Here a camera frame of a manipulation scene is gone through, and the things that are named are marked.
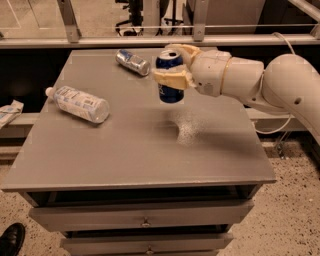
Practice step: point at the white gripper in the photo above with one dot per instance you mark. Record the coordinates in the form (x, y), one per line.
(210, 72)

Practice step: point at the blue pepsi can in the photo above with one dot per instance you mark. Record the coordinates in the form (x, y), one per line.
(166, 64)

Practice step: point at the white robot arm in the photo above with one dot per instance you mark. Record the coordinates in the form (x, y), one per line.
(288, 84)

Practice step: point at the silver blue soda can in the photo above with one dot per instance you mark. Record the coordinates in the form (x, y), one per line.
(133, 62)

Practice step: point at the black office chair base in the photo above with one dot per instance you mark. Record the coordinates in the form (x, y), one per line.
(133, 20)

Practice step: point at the grey metal railing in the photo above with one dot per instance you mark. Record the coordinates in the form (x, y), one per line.
(27, 24)

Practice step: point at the clear plastic water bottle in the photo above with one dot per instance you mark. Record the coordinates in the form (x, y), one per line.
(79, 103)

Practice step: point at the grey drawer cabinet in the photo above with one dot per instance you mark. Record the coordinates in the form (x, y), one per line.
(201, 149)

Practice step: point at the grey upper drawer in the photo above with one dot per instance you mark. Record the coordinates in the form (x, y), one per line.
(148, 215)

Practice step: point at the grey drawer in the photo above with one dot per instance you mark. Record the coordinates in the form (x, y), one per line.
(148, 215)
(148, 245)

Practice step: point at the grey lower drawer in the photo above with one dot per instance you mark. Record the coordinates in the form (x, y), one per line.
(148, 245)

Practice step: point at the crumpled white packet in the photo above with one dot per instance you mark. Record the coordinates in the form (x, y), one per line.
(9, 112)

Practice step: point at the black leather shoe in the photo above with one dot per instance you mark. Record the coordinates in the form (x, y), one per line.
(12, 239)

